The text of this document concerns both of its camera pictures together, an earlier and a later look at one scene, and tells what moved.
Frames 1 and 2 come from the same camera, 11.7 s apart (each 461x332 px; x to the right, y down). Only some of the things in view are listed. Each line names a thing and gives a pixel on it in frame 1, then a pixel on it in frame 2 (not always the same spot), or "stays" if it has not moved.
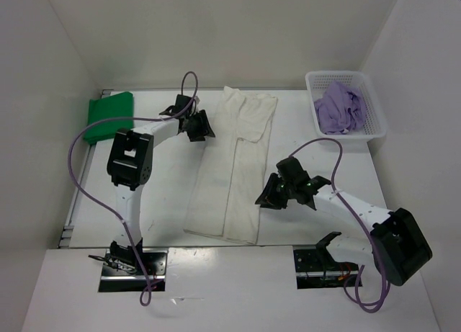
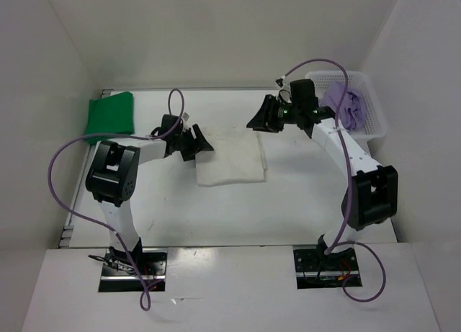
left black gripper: x=204 y=129 → x=199 y=144
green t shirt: x=107 y=107 stays
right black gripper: x=268 y=197 → x=261 y=122
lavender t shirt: x=340 y=110 stays
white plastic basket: x=374 y=125 stays
